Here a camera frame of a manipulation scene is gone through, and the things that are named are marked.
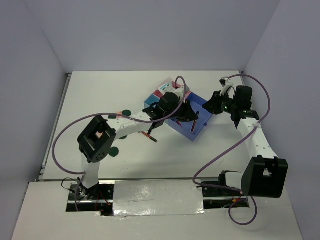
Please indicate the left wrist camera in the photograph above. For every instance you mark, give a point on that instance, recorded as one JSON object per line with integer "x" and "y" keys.
{"x": 180, "y": 91}

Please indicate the green round puff top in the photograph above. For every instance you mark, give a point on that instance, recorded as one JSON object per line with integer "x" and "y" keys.
{"x": 126, "y": 112}

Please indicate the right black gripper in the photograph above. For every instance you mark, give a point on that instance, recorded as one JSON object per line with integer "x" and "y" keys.
{"x": 212, "y": 106}

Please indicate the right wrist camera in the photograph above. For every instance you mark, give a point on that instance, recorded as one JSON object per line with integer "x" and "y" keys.
{"x": 227, "y": 85}

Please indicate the dark red lip gloss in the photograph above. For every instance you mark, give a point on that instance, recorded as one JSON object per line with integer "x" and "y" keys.
{"x": 155, "y": 125}

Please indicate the cotton pad pack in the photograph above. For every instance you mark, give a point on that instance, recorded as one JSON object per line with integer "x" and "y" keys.
{"x": 167, "y": 86}

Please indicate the long red lip gloss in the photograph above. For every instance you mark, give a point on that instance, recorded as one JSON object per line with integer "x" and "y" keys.
{"x": 195, "y": 122}

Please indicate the three-compartment organizer box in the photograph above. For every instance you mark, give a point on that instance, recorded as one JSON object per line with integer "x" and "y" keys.
{"x": 188, "y": 129}

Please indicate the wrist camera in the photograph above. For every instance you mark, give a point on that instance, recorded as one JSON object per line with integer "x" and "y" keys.
{"x": 227, "y": 85}
{"x": 180, "y": 91}

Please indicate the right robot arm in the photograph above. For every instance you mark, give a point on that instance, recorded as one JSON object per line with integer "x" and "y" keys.
{"x": 266, "y": 173}

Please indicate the silver foil tape panel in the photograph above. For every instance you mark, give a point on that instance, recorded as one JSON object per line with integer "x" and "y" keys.
{"x": 157, "y": 198}

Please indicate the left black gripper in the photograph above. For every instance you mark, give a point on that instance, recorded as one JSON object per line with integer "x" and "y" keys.
{"x": 188, "y": 114}

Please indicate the green round puff bottom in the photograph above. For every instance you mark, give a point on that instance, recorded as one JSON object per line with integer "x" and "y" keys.
{"x": 113, "y": 152}

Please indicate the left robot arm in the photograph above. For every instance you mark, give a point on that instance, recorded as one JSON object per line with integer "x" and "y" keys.
{"x": 96, "y": 140}

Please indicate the metal mounting rail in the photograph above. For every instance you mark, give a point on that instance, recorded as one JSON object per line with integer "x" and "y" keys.
{"x": 102, "y": 200}

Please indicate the green round puff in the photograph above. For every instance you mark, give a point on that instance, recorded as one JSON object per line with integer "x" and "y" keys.
{"x": 126, "y": 112}
{"x": 113, "y": 152}
{"x": 112, "y": 116}

